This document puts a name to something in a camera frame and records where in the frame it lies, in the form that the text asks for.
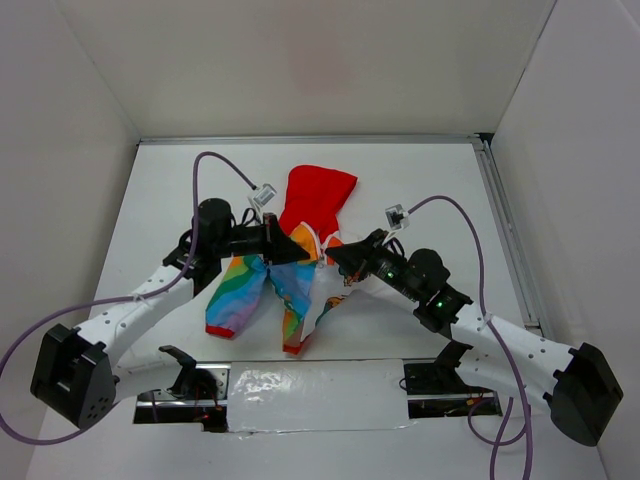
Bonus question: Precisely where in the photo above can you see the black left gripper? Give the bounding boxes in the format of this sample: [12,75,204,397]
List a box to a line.
[214,213,310,266]

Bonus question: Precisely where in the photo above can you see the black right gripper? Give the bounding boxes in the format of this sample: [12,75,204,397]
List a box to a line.
[326,227,423,302]

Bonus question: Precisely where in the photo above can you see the rainbow children's zip jacket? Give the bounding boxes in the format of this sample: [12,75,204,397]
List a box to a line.
[204,165,376,355]

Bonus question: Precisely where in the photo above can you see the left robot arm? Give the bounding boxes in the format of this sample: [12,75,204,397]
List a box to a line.
[30,198,309,429]

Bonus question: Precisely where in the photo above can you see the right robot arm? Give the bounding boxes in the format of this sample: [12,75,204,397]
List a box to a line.
[326,230,623,447]

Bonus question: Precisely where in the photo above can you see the white front cover panel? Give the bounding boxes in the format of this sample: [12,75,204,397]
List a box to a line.
[227,360,410,433]

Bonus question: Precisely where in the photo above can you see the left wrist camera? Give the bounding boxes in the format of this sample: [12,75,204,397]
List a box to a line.
[251,183,277,208]

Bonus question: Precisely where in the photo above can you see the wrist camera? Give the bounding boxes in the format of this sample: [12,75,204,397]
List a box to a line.
[385,204,409,231]
[251,183,277,208]

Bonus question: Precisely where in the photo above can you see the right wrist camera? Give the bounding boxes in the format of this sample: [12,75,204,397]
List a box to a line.
[385,204,409,231]

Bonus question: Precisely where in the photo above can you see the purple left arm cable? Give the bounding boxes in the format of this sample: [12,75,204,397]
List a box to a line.
[0,151,259,446]

